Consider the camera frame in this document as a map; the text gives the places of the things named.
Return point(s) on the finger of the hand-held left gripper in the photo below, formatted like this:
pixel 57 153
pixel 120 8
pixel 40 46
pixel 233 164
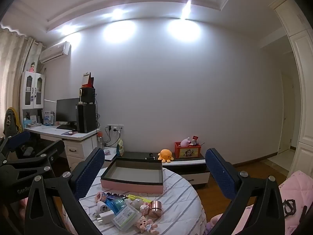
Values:
pixel 55 149
pixel 18 137

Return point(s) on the white air conditioner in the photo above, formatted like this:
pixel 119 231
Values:
pixel 53 52

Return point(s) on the black and white low cabinet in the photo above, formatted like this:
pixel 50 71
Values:
pixel 188 167

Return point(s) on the green snack bag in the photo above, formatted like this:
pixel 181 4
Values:
pixel 120 149

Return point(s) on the white wall outlet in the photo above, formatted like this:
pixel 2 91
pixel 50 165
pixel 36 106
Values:
pixel 115 126

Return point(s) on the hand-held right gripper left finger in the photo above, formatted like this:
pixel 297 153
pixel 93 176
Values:
pixel 90 171

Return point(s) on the white booklet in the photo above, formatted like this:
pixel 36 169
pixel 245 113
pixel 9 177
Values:
pixel 110 153

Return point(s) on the black computer tower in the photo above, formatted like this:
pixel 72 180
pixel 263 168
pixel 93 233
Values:
pixel 86 117

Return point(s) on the pink plush toy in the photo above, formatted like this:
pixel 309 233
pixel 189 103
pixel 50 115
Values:
pixel 185 142

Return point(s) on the clear plastic case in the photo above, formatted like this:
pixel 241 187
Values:
pixel 127 216

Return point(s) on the black keyboard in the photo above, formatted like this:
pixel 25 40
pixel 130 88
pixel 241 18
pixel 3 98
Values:
pixel 64 126

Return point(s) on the pink storage box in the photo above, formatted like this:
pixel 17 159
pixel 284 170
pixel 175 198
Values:
pixel 132 187

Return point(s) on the white charger plug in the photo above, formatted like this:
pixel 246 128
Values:
pixel 104 217

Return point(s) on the black comb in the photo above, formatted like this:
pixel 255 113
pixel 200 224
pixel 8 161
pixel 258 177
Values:
pixel 115 195

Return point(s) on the small black device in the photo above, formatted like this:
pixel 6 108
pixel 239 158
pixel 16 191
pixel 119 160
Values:
pixel 150 155

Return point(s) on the pink bedding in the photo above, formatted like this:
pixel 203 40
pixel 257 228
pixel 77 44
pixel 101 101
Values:
pixel 296 183

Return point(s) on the black computer monitor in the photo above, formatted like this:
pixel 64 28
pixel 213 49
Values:
pixel 67 110

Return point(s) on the small doll figure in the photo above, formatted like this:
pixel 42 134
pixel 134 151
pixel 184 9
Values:
pixel 146 225

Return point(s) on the yellow highlighter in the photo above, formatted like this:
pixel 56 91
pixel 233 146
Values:
pixel 133 197

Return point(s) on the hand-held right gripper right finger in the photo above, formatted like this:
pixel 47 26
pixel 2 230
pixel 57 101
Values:
pixel 220 173

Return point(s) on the black speaker box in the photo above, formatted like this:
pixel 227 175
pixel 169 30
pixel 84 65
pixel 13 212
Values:
pixel 88 95

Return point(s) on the red printed storage box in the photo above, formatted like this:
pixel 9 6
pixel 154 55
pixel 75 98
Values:
pixel 187 152

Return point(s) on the rose gold jar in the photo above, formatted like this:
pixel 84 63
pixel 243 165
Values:
pixel 156 209

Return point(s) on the white bear figurine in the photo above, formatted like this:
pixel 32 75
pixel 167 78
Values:
pixel 129 202

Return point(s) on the red and white boxes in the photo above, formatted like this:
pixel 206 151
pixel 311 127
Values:
pixel 88 83

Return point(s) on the white glass-door cabinet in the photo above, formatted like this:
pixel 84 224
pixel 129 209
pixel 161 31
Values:
pixel 27 90

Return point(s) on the orange-capped bottle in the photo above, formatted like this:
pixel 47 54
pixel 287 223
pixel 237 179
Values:
pixel 99 140

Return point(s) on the beige curtain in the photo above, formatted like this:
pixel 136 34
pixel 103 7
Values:
pixel 12 66

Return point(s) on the chair with draped clothes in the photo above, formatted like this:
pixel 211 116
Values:
pixel 11 122

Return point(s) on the blue box on desk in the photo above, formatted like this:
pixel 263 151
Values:
pixel 48 117

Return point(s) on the blue toothbrush case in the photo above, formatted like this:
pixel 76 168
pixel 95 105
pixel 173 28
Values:
pixel 110 202

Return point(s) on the orange octopus plush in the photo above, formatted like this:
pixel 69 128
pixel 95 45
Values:
pixel 165 154

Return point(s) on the white desk with drawers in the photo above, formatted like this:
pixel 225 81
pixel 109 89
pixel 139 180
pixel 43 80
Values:
pixel 75 149

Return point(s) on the cream wardrobe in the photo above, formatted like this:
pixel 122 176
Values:
pixel 302 78

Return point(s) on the pink doll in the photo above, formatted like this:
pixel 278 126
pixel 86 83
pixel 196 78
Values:
pixel 31 67

